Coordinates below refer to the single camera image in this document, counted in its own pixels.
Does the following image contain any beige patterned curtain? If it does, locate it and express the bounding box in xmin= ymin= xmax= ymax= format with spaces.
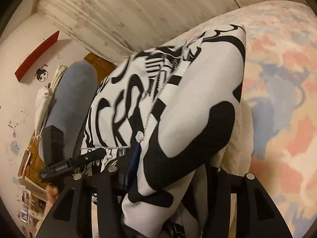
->
xmin=35 ymin=0 xmax=305 ymax=64

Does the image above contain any red wall shelf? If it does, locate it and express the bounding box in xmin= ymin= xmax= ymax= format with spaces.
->
xmin=14 ymin=31 xmax=60 ymax=82

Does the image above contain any white folded cloth on pillows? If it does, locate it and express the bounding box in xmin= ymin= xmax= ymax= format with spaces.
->
xmin=34 ymin=65 xmax=69 ymax=138

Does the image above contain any white black graffiti print jacket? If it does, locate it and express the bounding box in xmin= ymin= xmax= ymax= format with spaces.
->
xmin=79 ymin=24 xmax=246 ymax=237

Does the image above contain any pastel patchwork bed cover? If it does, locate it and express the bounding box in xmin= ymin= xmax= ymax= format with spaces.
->
xmin=170 ymin=1 xmax=316 ymax=237

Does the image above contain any left hand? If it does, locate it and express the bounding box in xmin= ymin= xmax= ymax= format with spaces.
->
xmin=46 ymin=184 xmax=59 ymax=208

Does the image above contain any cartoon face wall sticker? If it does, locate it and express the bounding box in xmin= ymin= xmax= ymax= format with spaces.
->
xmin=34 ymin=64 xmax=48 ymax=82

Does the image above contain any upper blue bolster pillow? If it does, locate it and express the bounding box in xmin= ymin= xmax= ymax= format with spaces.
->
xmin=42 ymin=60 xmax=98 ymax=159

